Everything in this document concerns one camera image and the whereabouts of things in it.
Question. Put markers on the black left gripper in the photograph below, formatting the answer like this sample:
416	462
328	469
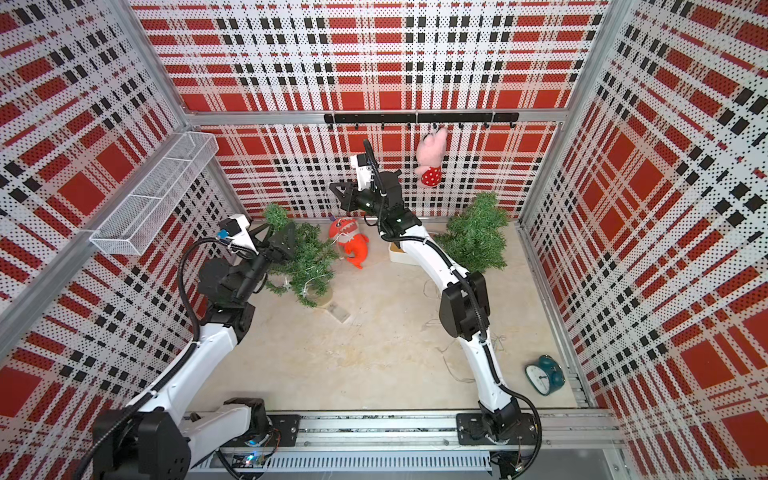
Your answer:
279	252

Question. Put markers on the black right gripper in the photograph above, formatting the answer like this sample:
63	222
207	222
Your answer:
350	198

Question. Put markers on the green christmas tree wooden base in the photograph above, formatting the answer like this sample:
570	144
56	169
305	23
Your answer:
308	274

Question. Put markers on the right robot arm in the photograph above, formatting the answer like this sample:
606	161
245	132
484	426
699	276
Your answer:
506	416

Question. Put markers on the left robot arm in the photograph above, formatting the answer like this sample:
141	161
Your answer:
154	436

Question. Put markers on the red plush monster toy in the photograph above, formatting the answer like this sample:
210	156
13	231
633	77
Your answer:
345	232

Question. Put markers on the pink plush pig toy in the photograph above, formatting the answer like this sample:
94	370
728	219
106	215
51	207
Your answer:
429	155

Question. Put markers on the green circuit board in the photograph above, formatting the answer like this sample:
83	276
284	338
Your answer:
249	461

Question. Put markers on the teal alarm clock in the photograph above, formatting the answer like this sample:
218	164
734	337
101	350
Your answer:
545	375

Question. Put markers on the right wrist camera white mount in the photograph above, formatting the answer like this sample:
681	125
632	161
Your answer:
365	168

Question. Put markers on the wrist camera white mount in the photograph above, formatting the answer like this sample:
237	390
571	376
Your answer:
365	168
234	234

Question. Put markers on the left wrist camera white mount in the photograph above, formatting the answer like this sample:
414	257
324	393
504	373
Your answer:
234	234

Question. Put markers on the black hook rail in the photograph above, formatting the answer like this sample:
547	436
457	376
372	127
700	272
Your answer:
410	118

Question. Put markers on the white wire mesh basket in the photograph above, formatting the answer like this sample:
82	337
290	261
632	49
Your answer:
135	222

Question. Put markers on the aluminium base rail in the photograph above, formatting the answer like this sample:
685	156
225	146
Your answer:
577	443

